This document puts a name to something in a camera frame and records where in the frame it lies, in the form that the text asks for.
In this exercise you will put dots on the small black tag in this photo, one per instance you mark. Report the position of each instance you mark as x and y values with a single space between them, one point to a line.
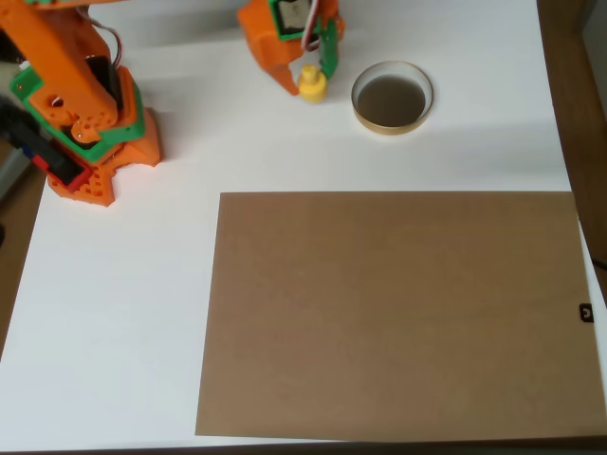
585 313

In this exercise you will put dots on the orange gripper with servo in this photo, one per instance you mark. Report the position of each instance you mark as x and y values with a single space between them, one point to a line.
271 53

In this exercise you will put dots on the black red controller board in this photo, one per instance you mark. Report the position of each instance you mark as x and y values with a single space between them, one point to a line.
57 163

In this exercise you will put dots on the round gold-rimmed dish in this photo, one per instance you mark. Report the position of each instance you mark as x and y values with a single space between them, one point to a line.
391 104

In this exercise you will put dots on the brown rectangular board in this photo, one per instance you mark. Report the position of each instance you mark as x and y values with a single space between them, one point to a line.
403 308

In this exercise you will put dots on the small yellow peg piece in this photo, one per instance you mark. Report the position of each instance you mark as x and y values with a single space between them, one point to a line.
313 90

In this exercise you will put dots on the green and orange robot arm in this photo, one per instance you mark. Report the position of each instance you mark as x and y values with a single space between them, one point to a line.
61 71

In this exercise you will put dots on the orange robot base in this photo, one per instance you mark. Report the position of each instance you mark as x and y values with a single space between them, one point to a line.
137 151

